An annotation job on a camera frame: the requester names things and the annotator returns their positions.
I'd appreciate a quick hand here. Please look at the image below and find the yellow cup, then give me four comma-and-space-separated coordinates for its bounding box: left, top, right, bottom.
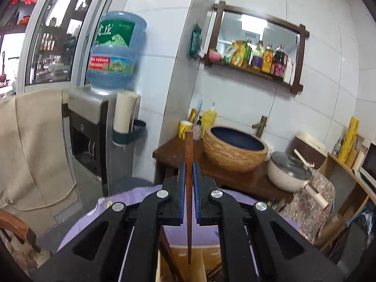
179, 120, 193, 140

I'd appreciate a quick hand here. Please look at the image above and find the bottle with purple label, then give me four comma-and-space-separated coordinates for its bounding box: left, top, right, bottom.
251, 40, 265, 72

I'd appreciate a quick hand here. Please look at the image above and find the cream paper roll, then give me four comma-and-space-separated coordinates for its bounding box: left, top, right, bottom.
113, 91, 138, 134

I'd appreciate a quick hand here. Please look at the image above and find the yellow patterned roll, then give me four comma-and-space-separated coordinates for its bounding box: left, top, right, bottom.
338, 117, 360, 163

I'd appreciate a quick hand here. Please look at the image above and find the woven sink basin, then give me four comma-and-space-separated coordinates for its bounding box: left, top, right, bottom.
203, 125, 269, 173

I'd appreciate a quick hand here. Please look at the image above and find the dark wooden wall shelf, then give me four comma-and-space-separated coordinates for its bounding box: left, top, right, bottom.
204, 1, 310, 94

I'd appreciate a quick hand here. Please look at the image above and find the cream pan with glass lid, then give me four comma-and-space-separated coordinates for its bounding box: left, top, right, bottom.
267, 149, 328, 209

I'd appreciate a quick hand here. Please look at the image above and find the beige cloth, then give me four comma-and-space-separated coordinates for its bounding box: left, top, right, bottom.
0, 88, 78, 227

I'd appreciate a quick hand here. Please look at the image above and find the reddish brown wooden chopstick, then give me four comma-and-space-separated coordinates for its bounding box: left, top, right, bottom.
184, 130, 194, 265

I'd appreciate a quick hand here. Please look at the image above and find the white roll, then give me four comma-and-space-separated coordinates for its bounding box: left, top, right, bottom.
352, 145, 371, 171

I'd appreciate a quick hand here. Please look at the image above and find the cream perforated utensil holder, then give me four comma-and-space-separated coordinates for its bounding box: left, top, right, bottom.
157, 242, 224, 282

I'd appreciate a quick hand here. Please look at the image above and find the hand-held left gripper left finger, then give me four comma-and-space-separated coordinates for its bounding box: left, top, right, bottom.
31, 161, 186, 282

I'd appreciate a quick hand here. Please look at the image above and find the yellow soap bottle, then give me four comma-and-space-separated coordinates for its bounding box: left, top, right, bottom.
201, 103, 217, 137

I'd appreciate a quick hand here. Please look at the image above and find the cream and brown rice cooker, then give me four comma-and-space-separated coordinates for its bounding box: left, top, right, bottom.
294, 131, 327, 159

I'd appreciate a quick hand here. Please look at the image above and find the green bottle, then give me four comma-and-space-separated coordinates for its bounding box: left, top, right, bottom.
242, 39, 253, 68

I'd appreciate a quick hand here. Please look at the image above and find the white bottle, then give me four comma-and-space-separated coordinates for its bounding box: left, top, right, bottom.
283, 54, 296, 84

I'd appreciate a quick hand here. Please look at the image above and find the bottle with orange label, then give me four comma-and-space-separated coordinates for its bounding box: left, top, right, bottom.
261, 43, 274, 74

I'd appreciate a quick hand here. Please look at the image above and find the wooden chair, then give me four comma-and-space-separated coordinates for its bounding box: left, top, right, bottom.
0, 210, 42, 253

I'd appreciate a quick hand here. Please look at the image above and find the teal roll holder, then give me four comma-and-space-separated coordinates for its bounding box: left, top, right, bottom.
111, 119, 147, 147

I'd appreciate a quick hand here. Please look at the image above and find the dark sauce bottle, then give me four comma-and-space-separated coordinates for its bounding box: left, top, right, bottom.
272, 45, 287, 78

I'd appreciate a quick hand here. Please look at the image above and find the green hanging packet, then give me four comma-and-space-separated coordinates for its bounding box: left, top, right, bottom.
189, 23, 203, 59

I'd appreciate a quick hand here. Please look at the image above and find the grey water dispenser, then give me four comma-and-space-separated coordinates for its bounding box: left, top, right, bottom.
67, 85, 141, 194

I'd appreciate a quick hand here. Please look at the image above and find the yellow packet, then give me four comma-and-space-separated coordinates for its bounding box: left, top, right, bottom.
229, 41, 247, 67

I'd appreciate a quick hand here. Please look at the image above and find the floral cloth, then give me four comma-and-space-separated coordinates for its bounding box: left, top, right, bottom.
282, 169, 335, 244

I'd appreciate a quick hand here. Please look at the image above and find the microwave oven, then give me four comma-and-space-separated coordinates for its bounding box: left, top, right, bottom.
360, 141, 376, 190

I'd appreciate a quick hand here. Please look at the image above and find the purple printed tablecloth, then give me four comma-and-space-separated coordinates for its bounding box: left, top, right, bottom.
57, 186, 301, 282

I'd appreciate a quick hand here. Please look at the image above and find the blue water bottle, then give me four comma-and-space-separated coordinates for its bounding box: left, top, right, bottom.
85, 11, 147, 94

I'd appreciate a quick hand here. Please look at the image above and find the wooden shelf unit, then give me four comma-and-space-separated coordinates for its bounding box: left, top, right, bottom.
314, 133, 376, 250

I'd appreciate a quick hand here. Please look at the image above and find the black plastic bag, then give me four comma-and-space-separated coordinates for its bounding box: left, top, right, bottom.
329, 203, 376, 271

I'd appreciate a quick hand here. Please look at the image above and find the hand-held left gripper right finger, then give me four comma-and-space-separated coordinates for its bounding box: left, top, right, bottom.
192, 161, 344, 282

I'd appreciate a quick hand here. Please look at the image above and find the bamboo faucet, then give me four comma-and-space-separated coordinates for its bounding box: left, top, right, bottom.
252, 115, 268, 138

